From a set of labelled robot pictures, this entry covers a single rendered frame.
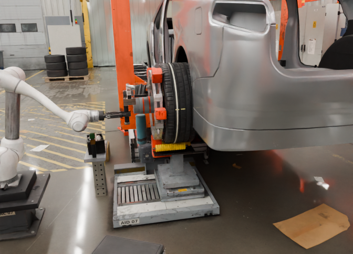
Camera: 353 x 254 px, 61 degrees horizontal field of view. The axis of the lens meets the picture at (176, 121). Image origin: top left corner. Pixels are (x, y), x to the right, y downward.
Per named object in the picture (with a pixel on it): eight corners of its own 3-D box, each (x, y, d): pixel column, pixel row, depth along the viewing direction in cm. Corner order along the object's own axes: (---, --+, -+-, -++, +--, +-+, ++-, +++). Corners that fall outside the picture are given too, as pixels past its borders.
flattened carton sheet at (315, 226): (357, 224, 223) (357, 220, 222) (306, 250, 199) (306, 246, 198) (321, 205, 248) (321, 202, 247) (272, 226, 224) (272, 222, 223)
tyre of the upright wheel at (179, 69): (194, 158, 247) (202, 90, 206) (165, 160, 243) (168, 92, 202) (179, 110, 297) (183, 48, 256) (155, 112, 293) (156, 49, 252)
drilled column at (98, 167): (106, 195, 275) (102, 152, 263) (95, 196, 273) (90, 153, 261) (107, 190, 284) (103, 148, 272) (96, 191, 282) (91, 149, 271)
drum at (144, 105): (160, 114, 243) (159, 97, 239) (133, 116, 239) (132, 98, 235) (158, 110, 256) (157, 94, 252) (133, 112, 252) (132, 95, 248)
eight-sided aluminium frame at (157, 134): (164, 146, 229) (162, 75, 214) (156, 147, 228) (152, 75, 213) (156, 126, 280) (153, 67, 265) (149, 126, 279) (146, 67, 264)
